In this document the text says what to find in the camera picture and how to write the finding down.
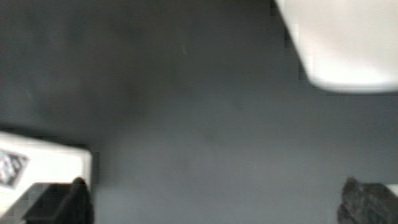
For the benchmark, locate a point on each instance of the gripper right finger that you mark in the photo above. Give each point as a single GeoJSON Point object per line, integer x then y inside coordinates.
{"type": "Point", "coordinates": [368, 203]}

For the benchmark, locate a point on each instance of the white lamp shade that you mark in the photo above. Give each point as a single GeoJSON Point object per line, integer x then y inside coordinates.
{"type": "Point", "coordinates": [345, 36]}

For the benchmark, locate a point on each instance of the white paper with tags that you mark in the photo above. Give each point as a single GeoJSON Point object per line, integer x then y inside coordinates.
{"type": "Point", "coordinates": [37, 162]}

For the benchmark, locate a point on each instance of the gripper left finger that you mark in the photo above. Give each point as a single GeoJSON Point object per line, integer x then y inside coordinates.
{"type": "Point", "coordinates": [62, 206]}

